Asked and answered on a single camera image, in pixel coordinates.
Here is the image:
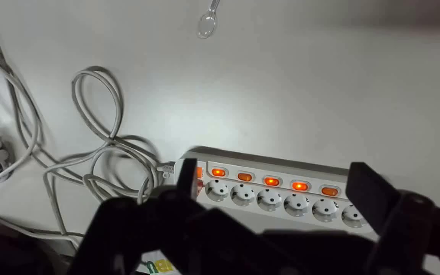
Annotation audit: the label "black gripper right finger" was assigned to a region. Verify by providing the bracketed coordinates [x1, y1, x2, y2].
[345, 160, 403, 236]

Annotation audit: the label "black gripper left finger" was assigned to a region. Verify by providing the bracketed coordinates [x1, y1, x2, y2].
[177, 157, 200, 203]

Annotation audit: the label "white power strip orange switches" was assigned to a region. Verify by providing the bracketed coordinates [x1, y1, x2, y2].
[171, 145, 385, 241]

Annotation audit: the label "white paper label yellow print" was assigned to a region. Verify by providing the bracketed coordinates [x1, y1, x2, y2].
[139, 250, 177, 275]

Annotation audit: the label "clear plastic spoon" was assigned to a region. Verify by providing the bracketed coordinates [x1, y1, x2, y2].
[195, 0, 223, 39]

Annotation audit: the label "white power cable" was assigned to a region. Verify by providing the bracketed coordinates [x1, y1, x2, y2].
[0, 0, 178, 247]

